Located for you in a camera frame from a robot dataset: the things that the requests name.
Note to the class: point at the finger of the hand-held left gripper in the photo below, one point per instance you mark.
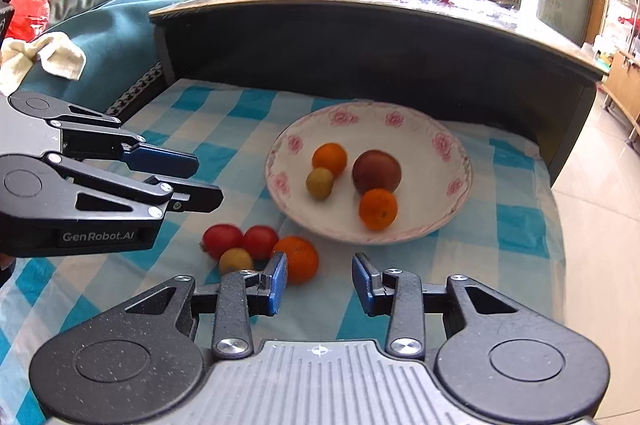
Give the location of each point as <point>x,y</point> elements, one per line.
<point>160,160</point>
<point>197,197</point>

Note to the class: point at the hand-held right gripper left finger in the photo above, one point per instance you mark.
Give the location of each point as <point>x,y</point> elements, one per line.
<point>278,281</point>

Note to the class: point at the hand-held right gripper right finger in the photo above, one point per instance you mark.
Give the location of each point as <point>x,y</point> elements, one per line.
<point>360,283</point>

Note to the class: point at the orange tangerine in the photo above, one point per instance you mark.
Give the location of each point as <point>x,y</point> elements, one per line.
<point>330,157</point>
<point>378,209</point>
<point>302,260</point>

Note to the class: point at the white floral plate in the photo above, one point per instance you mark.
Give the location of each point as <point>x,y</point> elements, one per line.
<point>425,185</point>

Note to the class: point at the small yellow-green plum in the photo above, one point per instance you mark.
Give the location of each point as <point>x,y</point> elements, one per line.
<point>320,183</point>
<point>236,261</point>

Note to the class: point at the blue white checkered cloth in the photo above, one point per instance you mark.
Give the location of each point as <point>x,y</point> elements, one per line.
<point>210,115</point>

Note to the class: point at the dark red apple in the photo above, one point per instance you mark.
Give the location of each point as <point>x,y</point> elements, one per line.
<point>376,170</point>

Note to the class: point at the teal blanket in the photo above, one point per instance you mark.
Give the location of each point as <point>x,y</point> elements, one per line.
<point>115,35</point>

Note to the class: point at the white towel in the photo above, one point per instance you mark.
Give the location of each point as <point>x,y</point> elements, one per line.
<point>45,55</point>

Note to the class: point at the red plastic bag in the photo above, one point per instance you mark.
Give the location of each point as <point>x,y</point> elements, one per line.
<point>27,0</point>

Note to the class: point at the dark coffee table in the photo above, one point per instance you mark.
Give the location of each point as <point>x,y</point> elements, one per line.
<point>350,55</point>

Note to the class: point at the wooden cabinet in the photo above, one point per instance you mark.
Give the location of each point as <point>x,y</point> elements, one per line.
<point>622,85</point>

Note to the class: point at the metal shelf rack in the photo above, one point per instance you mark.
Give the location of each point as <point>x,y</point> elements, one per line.
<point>625,5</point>

